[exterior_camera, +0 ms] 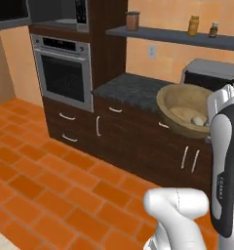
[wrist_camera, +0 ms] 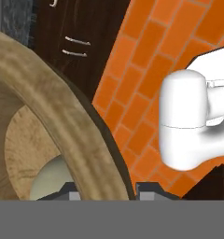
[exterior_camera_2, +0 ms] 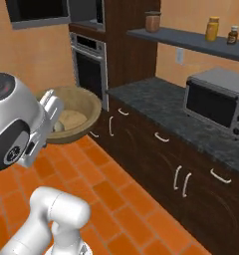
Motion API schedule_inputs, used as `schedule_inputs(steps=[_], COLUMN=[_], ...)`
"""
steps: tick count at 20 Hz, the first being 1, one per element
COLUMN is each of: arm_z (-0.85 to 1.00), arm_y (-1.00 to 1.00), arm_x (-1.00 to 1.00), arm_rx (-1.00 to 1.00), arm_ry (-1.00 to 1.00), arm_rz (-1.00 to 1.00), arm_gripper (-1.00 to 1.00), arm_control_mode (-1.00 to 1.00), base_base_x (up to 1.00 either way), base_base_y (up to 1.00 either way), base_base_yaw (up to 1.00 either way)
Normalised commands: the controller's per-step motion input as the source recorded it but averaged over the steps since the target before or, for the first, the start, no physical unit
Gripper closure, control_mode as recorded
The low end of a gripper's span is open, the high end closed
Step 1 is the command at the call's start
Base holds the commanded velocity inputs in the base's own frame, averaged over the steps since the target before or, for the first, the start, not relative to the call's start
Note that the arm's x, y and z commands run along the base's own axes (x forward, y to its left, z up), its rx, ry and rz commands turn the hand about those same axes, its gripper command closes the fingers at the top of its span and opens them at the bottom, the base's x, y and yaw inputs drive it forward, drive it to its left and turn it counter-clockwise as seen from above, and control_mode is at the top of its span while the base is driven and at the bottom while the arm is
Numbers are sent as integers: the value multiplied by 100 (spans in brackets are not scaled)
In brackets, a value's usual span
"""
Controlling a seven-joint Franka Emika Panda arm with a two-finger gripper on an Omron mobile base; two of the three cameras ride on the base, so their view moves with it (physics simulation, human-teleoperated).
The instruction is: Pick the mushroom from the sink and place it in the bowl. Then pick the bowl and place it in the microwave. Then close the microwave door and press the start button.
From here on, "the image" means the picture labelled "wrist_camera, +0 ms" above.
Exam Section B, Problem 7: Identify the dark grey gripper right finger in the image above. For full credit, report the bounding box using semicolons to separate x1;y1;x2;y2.
134;182;182;201

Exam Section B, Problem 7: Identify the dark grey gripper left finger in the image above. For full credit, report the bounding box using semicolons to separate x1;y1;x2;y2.
37;182;82;201

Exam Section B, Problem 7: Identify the large wooden bowl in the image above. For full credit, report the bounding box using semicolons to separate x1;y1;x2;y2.
0;29;136;201

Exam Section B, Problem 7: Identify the white rounded fitting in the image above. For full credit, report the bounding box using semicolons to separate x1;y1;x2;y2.
158;45;224;172

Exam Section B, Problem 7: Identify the dark wood cupboard run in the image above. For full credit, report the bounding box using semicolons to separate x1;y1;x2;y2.
32;0;132;102

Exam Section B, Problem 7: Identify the grey marbled panel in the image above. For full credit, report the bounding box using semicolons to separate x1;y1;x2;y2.
0;0;35;49

